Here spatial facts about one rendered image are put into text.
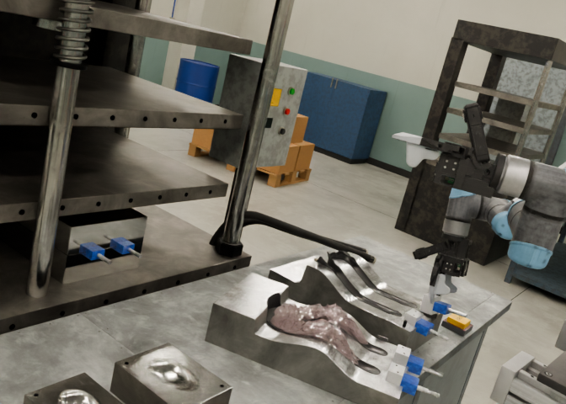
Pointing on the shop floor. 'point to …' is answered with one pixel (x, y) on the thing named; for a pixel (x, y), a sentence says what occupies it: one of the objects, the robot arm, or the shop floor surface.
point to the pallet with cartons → (301, 162)
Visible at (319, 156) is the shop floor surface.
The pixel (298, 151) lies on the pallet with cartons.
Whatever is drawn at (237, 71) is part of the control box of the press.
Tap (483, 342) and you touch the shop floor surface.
